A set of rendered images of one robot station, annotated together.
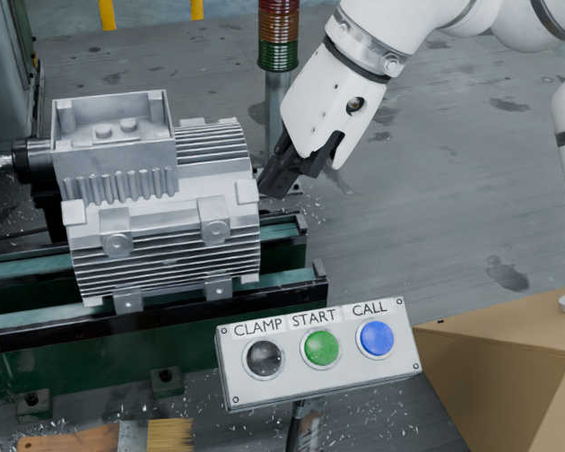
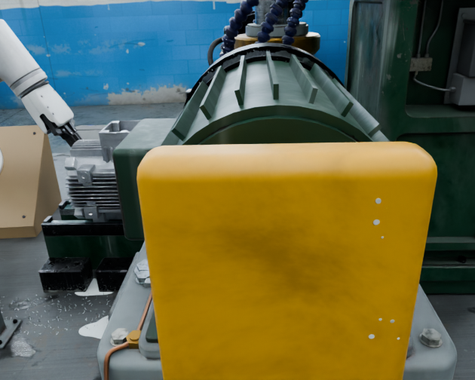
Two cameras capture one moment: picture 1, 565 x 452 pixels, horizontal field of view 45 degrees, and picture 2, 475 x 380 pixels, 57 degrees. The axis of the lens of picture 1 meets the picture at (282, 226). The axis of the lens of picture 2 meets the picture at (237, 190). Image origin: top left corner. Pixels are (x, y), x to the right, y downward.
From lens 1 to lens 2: 1.63 m
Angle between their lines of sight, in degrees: 113
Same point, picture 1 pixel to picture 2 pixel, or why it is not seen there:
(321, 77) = (52, 94)
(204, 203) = not seen: hidden behind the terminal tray
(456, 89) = not seen: outside the picture
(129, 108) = (118, 139)
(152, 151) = (122, 125)
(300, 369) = not seen: hidden behind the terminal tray
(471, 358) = (42, 182)
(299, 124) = (66, 111)
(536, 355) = (44, 142)
